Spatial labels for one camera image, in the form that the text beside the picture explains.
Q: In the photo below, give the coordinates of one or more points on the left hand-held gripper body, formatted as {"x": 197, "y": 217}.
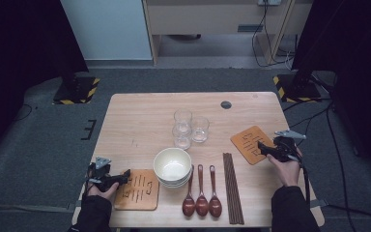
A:
{"x": 101, "y": 180}

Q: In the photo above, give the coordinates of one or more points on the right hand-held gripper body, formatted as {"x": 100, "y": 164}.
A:
{"x": 285, "y": 148}

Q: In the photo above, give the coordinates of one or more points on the wooden slotted trivet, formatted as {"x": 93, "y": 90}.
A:
{"x": 246, "y": 141}
{"x": 138, "y": 199}

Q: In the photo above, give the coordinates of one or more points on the row of dark chopsticks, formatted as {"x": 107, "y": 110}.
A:
{"x": 232, "y": 187}

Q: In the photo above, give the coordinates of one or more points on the reddish brown wooden spoon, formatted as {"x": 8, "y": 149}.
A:
{"x": 188, "y": 206}
{"x": 202, "y": 206}
{"x": 215, "y": 207}

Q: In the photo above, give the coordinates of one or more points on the person's left hand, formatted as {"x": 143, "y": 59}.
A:
{"x": 104, "y": 195}

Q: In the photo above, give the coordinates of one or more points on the person's right hand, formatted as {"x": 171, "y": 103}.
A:
{"x": 288, "y": 174}

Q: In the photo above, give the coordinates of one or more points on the grey tape strip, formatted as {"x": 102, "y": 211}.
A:
{"x": 71, "y": 205}
{"x": 320, "y": 203}

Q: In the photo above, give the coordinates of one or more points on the black stand with striped base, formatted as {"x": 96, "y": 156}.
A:
{"x": 298, "y": 90}
{"x": 75, "y": 92}

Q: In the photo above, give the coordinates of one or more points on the clear drinking glass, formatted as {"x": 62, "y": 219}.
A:
{"x": 182, "y": 140}
{"x": 182, "y": 116}
{"x": 200, "y": 130}

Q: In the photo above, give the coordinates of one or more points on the black curtain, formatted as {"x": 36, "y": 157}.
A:
{"x": 351, "y": 48}

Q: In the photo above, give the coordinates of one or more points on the light wooden desk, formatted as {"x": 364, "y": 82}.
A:
{"x": 206, "y": 19}

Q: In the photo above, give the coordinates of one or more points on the white power strip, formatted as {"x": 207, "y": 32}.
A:
{"x": 269, "y": 2}

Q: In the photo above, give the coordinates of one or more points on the white cabinet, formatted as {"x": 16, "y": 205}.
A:
{"x": 109, "y": 29}

